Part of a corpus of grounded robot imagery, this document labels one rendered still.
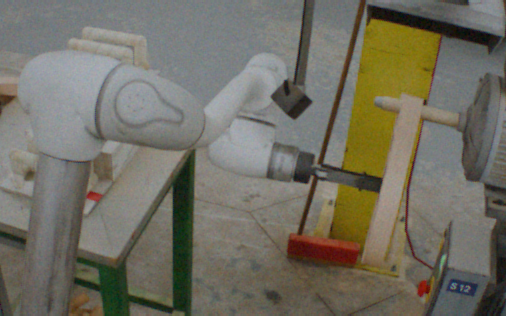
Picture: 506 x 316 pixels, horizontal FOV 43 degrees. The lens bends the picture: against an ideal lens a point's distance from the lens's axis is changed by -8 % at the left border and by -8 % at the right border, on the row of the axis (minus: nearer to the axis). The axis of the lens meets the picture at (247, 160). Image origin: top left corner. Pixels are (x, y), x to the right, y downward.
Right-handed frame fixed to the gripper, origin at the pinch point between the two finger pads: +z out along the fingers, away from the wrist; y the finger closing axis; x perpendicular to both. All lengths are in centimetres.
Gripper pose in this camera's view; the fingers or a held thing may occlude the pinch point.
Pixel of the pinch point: (379, 185)
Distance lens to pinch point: 161.3
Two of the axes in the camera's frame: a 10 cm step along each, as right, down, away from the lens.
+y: -2.0, 0.6, -9.8
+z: 9.6, 2.2, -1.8
